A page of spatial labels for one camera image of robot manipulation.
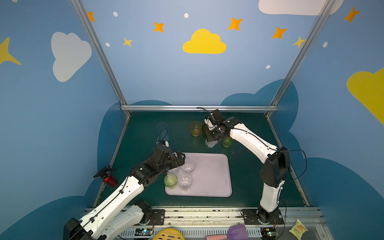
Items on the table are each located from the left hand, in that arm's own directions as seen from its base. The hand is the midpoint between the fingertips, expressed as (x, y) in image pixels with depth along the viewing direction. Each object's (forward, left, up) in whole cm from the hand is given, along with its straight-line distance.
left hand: (181, 158), depth 77 cm
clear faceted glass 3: (+15, -18, -9) cm, 25 cm away
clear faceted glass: (0, +5, -16) cm, 17 cm away
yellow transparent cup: (+34, -8, -15) cm, 38 cm away
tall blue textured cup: (+24, +14, -8) cm, 29 cm away
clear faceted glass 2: (-6, -2, -15) cm, 17 cm away
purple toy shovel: (-30, -27, -17) cm, 44 cm away
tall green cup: (+16, -27, -7) cm, 32 cm away
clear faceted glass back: (+3, -4, -16) cm, 17 cm away
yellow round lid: (-31, +5, -15) cm, 35 cm away
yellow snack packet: (-29, -58, -16) cm, 66 cm away
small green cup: (-6, +7, -17) cm, 19 cm away
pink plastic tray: (-3, -18, -18) cm, 25 cm away
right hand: (+16, -16, -1) cm, 22 cm away
